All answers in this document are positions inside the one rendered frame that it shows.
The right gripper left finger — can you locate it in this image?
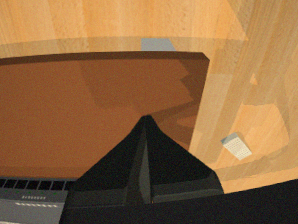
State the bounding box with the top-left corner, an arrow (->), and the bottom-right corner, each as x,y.
63,116 -> 152,208

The dark grey network switch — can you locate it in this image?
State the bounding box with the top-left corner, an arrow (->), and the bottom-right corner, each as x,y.
0,176 -> 79,224

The grey ridged wedge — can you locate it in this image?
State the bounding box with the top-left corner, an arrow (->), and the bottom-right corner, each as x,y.
221,132 -> 252,160

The brown wooden stand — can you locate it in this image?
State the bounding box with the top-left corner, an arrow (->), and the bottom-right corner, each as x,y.
0,38 -> 210,178

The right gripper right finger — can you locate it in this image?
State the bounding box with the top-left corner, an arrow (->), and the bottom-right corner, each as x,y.
145,115 -> 225,203

